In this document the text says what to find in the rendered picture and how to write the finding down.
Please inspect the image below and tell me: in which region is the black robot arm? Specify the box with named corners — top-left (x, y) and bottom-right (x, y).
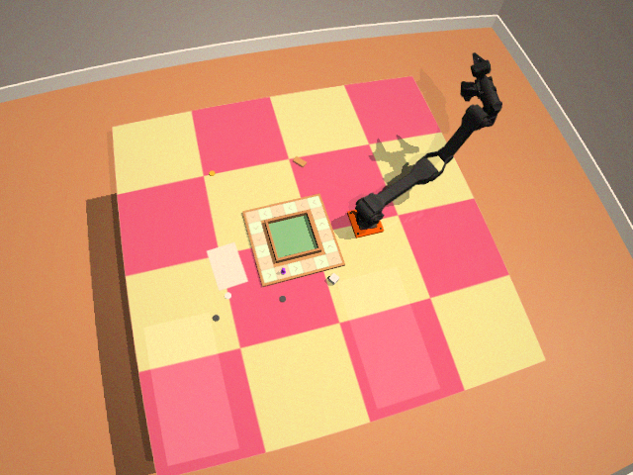
top-left (355, 79), bottom-right (502, 230)

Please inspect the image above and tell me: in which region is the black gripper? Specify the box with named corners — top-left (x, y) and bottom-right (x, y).
top-left (471, 52), bottom-right (497, 100)

